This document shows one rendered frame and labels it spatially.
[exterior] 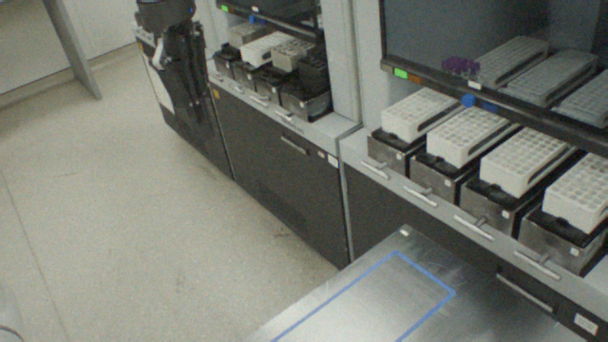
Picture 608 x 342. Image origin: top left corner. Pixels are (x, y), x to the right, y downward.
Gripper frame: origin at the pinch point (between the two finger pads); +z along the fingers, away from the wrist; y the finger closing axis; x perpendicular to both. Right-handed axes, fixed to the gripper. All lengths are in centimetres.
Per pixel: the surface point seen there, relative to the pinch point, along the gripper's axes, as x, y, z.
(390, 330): 30.6, 10.6, 32.6
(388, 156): 22, -43, 37
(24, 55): -288, -215, 83
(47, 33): -274, -233, 74
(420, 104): 29, -55, 29
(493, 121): 47, -48, 28
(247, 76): -33, -84, 35
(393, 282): 29.6, 0.7, 32.6
